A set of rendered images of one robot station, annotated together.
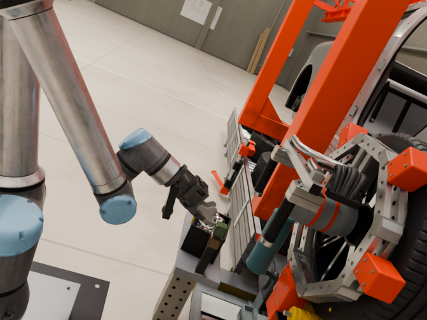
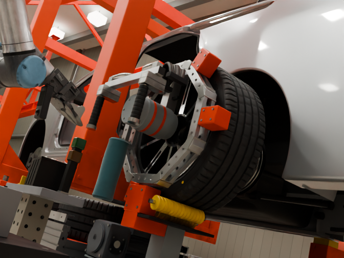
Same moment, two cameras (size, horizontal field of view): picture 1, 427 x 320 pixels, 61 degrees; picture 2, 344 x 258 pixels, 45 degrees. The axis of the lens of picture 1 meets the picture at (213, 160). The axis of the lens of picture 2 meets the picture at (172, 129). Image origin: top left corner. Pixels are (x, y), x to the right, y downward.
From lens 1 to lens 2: 0.99 m
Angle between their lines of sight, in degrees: 43
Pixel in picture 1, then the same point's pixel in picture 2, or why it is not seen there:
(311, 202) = (159, 83)
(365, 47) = (133, 35)
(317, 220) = (155, 117)
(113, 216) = (31, 73)
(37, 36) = not seen: outside the picture
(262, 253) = (108, 176)
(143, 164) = not seen: hidden behind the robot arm
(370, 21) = (132, 17)
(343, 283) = (194, 135)
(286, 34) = not seen: hidden behind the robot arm
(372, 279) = (214, 112)
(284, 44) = (19, 90)
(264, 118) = (7, 167)
